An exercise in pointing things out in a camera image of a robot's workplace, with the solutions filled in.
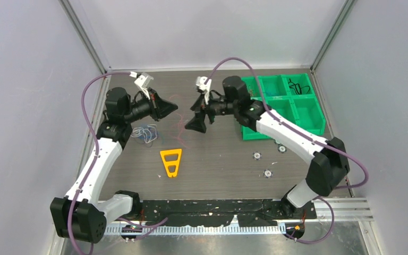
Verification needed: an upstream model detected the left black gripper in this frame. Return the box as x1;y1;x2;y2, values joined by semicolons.
124;88;177;123

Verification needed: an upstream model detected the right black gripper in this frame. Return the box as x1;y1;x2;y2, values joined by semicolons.
186;89;239;133

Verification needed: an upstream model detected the black cable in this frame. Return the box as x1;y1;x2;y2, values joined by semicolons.
287;79;313;96

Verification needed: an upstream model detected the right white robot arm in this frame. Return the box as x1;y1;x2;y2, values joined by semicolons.
185;76;350;218

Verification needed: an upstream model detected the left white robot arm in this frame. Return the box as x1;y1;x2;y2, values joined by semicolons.
50;87;179;244

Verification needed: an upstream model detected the poker chip centre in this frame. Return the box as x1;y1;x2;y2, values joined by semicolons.
252;151;262;160

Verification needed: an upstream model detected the poker chip lower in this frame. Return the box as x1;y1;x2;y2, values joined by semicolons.
263;169;273;179

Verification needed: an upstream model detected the green compartment bin tray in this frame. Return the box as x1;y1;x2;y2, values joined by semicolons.
258;73;326;136

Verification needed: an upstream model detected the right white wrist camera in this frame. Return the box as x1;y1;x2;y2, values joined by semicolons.
195;76;212;105

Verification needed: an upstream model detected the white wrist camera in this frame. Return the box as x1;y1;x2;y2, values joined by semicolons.
195;76;212;105
130;71;154;91

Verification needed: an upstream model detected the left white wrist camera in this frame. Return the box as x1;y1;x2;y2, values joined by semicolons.
130;71;154;91

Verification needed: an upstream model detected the yellow triangular plastic frame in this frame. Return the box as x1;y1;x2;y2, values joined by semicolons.
159;149;182;178

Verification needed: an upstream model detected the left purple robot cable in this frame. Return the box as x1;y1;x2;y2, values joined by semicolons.
68;71;138;255

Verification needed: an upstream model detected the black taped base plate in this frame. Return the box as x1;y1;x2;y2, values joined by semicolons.
136;199;317;227

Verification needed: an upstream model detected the slotted aluminium cable duct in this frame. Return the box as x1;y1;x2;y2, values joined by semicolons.
104;223;287;236

